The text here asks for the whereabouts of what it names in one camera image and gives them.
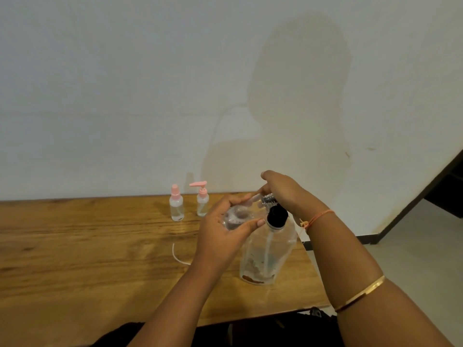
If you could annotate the person's left hand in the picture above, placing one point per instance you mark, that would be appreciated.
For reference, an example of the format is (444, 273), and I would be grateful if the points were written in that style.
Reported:
(213, 242)

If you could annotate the pink pump bottle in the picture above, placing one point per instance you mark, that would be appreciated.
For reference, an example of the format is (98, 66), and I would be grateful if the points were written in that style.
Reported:
(202, 202)

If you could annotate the person's right fingers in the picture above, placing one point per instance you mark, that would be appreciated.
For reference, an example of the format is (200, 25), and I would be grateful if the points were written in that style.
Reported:
(268, 180)

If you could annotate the gold bangle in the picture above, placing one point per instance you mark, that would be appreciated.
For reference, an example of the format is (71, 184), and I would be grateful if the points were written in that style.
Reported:
(361, 294)

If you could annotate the clear refill pouch black cap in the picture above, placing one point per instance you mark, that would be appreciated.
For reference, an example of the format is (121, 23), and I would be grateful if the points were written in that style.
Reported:
(267, 249)

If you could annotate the person's left forearm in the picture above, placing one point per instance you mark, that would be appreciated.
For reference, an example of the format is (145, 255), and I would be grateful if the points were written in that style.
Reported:
(173, 307)

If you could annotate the dark wooden door frame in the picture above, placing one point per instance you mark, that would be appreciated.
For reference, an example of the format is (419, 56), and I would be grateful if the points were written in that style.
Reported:
(439, 191)

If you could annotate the person's right hand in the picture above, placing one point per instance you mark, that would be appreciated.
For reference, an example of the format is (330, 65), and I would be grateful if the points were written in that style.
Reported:
(287, 193)

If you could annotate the person's black clothing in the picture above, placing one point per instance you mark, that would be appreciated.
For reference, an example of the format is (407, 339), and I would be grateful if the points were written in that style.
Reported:
(253, 332)

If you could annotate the pink spray bottle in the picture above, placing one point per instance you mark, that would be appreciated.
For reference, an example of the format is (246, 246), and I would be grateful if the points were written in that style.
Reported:
(176, 207)

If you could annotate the thin white tube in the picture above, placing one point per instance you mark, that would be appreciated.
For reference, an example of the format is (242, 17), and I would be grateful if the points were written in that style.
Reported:
(177, 257)

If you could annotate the small clear plastic bottle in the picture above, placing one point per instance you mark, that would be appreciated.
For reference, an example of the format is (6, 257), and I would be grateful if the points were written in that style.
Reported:
(237, 215)

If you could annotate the person's left thumb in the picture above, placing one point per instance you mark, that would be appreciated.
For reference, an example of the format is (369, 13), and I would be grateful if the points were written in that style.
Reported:
(249, 225)

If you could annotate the silver pump cap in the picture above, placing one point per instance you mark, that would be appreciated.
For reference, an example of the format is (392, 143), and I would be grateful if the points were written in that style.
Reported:
(268, 200)

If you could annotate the person's right forearm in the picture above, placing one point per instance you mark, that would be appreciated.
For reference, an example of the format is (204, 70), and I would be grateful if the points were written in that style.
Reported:
(354, 278)

